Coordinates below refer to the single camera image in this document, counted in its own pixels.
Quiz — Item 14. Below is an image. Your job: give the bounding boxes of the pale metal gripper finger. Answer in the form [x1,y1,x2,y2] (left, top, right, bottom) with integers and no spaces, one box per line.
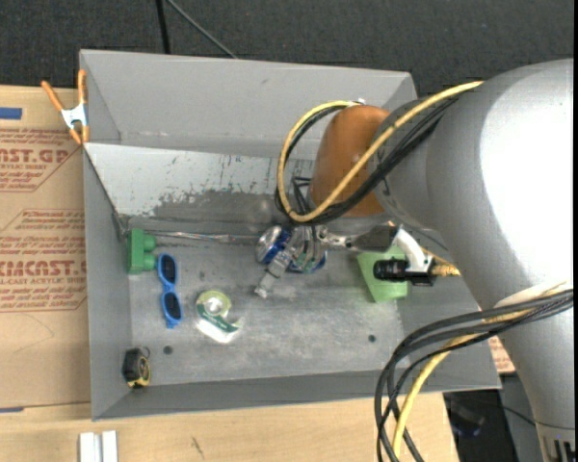
[253,251,291,299]
[290,227,318,272]

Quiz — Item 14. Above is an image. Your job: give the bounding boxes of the blue and silver can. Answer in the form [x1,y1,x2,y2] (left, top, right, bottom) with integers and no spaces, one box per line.
[254,225,328,274]

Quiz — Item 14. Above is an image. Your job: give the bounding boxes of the light green cup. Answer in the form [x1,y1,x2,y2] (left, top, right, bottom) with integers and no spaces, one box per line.
[356,251,409,304]

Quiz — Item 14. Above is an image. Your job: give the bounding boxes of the grey metal bin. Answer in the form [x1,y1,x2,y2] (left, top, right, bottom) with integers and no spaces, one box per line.
[78,49,504,422]

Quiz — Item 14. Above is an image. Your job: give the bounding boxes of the green and white tape dispenser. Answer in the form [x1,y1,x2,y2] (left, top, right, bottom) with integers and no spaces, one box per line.
[194,289,247,345]

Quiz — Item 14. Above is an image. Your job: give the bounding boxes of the blue sunglasses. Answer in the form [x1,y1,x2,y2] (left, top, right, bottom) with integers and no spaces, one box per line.
[156,252,184,329]

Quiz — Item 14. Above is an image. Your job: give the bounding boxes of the green toy brick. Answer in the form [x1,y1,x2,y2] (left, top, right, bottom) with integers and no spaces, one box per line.
[126,228,158,275]

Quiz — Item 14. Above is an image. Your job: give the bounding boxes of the black and yellow tape measure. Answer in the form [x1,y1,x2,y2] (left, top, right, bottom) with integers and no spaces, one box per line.
[120,346,152,390]

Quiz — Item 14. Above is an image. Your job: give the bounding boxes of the brown cardboard board red print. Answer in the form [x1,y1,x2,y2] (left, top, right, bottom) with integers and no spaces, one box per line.
[0,83,516,416]

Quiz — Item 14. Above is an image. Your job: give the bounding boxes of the black cylinder on white bracket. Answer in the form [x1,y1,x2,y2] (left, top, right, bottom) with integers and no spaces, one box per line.
[372,227,435,288]

